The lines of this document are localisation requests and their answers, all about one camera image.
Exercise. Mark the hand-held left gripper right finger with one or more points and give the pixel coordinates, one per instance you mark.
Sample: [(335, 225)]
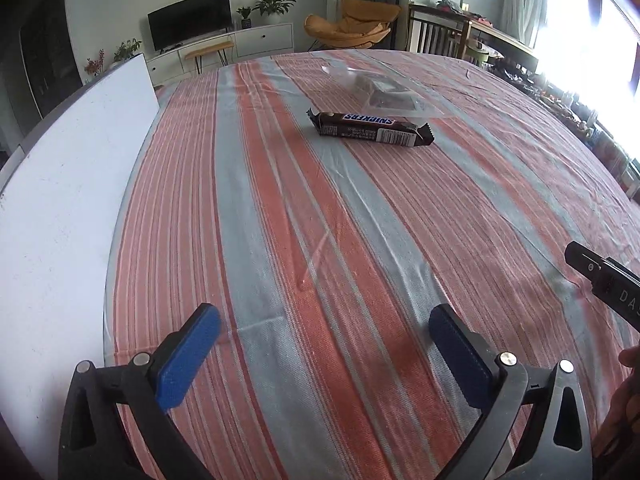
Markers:
[(457, 355)]

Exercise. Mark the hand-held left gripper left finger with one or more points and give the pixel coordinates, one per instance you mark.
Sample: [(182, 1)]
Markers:
[(190, 355)]

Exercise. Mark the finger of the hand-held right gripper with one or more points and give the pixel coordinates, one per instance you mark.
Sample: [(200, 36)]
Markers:
[(617, 292)]

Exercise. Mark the brown chocolate bar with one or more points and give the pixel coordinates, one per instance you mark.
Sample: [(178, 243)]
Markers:
[(370, 127)]

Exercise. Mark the clear bag with brown snack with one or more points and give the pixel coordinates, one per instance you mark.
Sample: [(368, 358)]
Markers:
[(385, 92)]

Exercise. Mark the person's right hand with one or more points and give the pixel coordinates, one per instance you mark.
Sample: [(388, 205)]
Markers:
[(625, 410)]

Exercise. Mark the striped red grey bedsheet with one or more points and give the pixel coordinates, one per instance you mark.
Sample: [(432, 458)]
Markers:
[(350, 270)]

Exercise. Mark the pile of assorted small things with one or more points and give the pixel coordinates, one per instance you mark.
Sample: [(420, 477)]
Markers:
[(575, 110)]

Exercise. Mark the white board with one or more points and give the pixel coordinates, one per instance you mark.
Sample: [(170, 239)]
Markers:
[(65, 210)]

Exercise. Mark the bright window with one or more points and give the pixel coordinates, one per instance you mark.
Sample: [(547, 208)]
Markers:
[(590, 50)]

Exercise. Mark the wooden desk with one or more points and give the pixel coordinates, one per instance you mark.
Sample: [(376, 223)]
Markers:
[(505, 40)]

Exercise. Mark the red flowers in vase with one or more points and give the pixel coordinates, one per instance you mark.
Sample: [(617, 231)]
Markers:
[(94, 65)]

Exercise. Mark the wooden stool with metal legs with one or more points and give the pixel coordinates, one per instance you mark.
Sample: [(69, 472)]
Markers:
[(207, 50)]

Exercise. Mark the white curtain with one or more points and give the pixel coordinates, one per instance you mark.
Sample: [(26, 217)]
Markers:
[(522, 0)]

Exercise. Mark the green plant in white vase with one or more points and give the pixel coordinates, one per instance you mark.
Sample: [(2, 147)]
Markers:
[(127, 50)]

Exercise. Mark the dark wooden chair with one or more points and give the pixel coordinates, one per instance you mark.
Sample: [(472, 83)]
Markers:
[(435, 32)]

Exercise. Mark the pile of colourful clothes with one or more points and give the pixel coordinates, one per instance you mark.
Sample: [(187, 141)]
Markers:
[(457, 9)]

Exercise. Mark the white television cabinet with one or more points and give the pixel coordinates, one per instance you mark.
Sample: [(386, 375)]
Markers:
[(265, 37)]

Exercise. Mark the dark cabinet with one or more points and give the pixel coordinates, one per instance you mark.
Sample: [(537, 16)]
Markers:
[(50, 60)]

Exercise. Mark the black television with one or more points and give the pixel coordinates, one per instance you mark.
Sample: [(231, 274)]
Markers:
[(190, 20)]

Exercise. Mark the small potted plant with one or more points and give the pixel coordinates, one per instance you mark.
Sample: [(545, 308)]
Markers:
[(245, 16)]

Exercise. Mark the orange lounge chair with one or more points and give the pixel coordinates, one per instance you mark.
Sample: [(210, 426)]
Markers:
[(355, 22)]

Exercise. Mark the large green potted plant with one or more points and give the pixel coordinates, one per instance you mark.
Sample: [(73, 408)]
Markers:
[(272, 6)]

